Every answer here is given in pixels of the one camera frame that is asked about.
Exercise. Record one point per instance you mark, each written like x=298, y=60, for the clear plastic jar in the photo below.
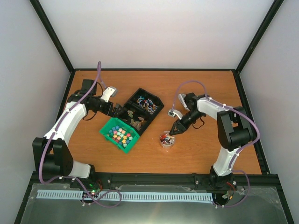
x=166, y=140

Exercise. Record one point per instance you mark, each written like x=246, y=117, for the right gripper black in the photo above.
x=179, y=131

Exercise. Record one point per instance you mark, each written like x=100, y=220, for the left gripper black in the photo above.
x=114, y=113

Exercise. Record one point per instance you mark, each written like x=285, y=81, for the green plastic bin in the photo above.
x=123, y=136

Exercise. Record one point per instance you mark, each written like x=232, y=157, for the black lollipop bin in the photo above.
x=146, y=101

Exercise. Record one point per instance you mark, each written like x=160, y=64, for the black popsicle candy bin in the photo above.
x=135, y=117

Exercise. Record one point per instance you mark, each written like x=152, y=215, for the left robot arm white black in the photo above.
x=51, y=153

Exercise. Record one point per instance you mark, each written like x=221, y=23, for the light blue cable duct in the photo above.
x=127, y=196

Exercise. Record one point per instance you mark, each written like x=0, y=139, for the black frame rail front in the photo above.
x=112, y=180

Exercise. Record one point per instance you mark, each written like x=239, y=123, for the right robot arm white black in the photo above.
x=233, y=129

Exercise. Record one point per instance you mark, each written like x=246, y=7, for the metal scoop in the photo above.
x=181, y=98

